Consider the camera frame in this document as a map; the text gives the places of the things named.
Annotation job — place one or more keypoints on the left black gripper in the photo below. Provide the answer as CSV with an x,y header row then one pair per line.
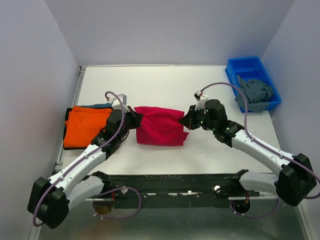
x,y
136,117

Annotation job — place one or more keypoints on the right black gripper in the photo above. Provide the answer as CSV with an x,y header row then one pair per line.
x,y
189,119

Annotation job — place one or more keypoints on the magenta t shirt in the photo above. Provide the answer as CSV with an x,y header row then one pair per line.
x,y
160,127

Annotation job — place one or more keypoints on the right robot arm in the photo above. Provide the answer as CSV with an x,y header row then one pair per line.
x,y
292,177

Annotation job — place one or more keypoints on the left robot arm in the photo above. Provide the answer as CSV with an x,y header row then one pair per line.
x,y
51,199

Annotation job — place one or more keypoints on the teal folded t shirt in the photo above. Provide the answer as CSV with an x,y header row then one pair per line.
x,y
100,106

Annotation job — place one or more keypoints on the orange folded t shirt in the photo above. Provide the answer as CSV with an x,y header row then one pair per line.
x,y
86,123

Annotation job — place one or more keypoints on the grey crumpled t shirt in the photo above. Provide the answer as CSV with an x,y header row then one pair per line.
x,y
257,94

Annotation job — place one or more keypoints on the blue plastic bin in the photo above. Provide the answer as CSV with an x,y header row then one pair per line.
x,y
251,68

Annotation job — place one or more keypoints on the black folded t shirt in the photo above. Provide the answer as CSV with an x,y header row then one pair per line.
x,y
67,132

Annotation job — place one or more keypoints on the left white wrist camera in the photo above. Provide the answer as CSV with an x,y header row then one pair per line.
x,y
119,103

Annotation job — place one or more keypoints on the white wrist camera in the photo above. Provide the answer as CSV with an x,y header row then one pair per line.
x,y
201,98
119,103

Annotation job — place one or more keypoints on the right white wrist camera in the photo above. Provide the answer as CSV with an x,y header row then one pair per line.
x,y
201,98

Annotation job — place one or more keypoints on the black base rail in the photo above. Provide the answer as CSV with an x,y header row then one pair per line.
x,y
171,191

